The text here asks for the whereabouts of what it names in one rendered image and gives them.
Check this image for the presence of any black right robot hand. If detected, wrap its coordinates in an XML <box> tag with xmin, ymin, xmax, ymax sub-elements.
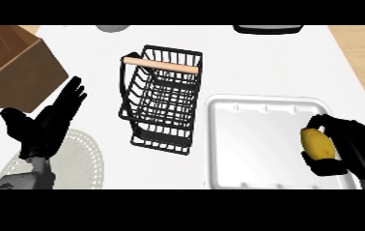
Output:
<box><xmin>301</xmin><ymin>113</ymin><xmax>365</xmax><ymax>180</ymax></box>

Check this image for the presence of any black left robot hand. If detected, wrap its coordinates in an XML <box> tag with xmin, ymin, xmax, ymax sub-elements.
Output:
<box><xmin>0</xmin><ymin>75</ymin><xmax>88</xmax><ymax>160</ymax></box>

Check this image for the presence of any yellow lemon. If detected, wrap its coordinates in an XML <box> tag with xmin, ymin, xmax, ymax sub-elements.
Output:
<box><xmin>299</xmin><ymin>128</ymin><xmax>338</xmax><ymax>161</ymax></box>

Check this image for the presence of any white tray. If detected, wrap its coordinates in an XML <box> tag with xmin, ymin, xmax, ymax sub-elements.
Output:
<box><xmin>202</xmin><ymin>94</ymin><xmax>363</xmax><ymax>190</ymax></box>

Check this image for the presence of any white woven placemat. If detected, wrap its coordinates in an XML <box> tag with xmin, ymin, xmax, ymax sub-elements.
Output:
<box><xmin>0</xmin><ymin>128</ymin><xmax>104</xmax><ymax>190</ymax></box>

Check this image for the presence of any brown cardboard box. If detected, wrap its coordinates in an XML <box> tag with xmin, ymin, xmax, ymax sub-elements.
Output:
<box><xmin>0</xmin><ymin>25</ymin><xmax>69</xmax><ymax>114</ymax></box>

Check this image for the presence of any grey round object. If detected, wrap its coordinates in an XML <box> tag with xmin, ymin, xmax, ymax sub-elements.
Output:
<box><xmin>95</xmin><ymin>24</ymin><xmax>131</xmax><ymax>34</ymax></box>

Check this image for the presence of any black appliance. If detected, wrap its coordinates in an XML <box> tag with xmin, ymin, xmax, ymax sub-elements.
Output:
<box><xmin>230</xmin><ymin>24</ymin><xmax>304</xmax><ymax>36</ymax></box>

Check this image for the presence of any black wire tiered basket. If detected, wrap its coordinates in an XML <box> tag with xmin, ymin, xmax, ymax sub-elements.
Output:
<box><xmin>116</xmin><ymin>44</ymin><xmax>203</xmax><ymax>156</ymax></box>

